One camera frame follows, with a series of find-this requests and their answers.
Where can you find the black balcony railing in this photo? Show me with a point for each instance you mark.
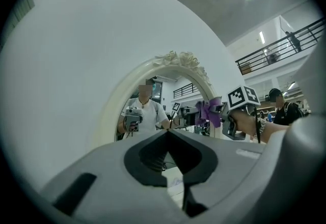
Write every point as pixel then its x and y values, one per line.
pixel 280 50

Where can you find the oval ornate mirror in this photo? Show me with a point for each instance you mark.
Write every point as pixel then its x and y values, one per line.
pixel 112 106

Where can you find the purple cloth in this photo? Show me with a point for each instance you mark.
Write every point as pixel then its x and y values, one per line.
pixel 212 118

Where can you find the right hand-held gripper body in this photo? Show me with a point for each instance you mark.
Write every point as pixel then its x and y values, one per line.
pixel 239 98

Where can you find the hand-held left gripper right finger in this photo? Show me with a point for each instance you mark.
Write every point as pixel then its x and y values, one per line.
pixel 234 167

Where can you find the silver wristwatch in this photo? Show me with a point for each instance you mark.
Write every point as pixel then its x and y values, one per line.
pixel 262 126

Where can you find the person's right hand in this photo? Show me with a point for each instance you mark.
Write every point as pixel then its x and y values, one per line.
pixel 242 122

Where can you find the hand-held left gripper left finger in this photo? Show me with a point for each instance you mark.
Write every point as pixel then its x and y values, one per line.
pixel 107 182

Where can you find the person's right forearm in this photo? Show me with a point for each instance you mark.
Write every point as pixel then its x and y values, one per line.
pixel 273 131

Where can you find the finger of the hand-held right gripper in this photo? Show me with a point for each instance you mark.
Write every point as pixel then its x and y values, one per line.
pixel 217 108

